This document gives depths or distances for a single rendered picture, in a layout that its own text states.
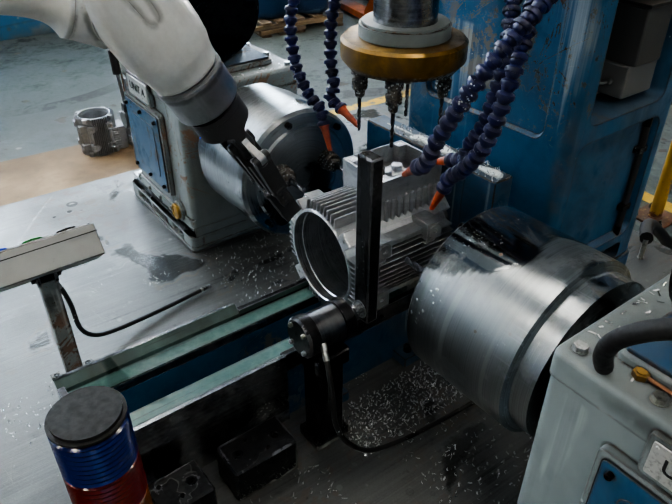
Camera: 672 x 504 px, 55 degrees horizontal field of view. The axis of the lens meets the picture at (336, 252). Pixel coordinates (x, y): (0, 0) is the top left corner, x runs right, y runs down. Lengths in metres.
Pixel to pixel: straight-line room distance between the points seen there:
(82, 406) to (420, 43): 0.61
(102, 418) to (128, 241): 1.02
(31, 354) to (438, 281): 0.76
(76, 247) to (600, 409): 0.74
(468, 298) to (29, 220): 1.17
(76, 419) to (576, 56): 0.79
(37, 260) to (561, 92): 0.80
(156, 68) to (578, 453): 0.62
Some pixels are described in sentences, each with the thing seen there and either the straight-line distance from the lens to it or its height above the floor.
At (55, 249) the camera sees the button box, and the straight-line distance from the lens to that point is 1.02.
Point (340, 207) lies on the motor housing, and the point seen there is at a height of 1.11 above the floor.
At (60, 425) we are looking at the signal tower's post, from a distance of 0.53.
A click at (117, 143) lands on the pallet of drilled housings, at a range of 3.57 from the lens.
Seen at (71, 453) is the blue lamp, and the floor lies 1.21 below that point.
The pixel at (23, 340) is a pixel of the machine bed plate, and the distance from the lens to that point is 1.31.
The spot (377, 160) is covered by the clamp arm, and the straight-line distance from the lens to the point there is 0.78.
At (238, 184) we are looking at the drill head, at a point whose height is 1.05.
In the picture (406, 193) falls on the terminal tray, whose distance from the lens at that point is 1.00.
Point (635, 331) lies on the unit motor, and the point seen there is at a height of 1.25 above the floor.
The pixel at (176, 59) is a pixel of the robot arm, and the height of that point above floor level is 1.36.
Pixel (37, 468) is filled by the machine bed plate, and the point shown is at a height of 0.80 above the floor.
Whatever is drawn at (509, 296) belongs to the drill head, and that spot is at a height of 1.14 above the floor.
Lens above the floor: 1.59
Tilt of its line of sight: 34 degrees down
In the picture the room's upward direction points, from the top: straight up
